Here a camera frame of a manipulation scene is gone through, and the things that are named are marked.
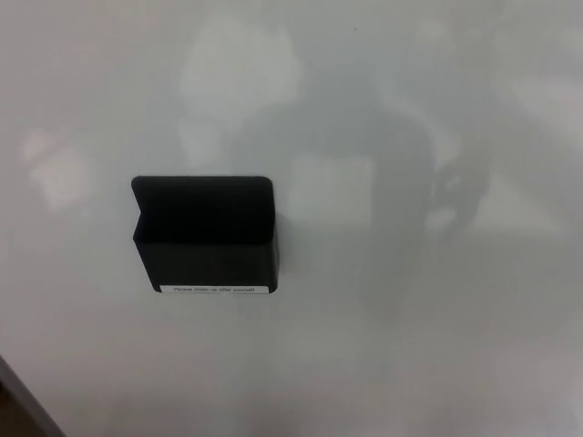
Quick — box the black magnetic marker holder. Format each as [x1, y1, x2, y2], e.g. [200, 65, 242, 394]
[130, 175, 281, 296]

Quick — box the white whiteboard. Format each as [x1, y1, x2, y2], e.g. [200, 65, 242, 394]
[0, 0, 583, 437]

